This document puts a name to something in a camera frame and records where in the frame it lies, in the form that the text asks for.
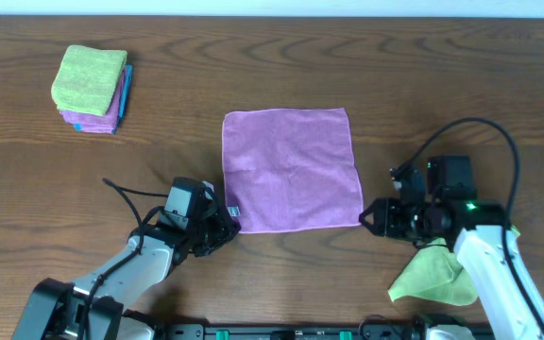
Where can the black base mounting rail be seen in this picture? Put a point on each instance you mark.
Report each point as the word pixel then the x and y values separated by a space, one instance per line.
pixel 373 331

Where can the folded green cloth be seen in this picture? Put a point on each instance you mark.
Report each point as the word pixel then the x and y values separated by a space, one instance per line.
pixel 87 78

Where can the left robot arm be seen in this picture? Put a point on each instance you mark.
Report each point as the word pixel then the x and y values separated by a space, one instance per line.
pixel 95 306

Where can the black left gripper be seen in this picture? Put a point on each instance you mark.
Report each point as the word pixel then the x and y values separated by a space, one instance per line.
pixel 216 229

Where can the folded blue cloth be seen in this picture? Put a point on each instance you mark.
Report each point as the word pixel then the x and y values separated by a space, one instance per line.
pixel 125 94

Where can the folded purple cloth in stack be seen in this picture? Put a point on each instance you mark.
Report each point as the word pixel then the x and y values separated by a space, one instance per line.
pixel 91 123

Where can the crumpled green microfiber cloth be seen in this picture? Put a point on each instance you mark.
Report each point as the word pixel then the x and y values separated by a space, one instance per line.
pixel 435 276

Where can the purple microfiber cloth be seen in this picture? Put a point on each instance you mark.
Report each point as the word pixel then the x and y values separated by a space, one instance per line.
pixel 288 170

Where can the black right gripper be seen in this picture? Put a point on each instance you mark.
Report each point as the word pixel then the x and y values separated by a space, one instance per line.
pixel 384 224

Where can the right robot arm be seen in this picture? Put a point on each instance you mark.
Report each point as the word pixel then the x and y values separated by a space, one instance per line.
pixel 525 321

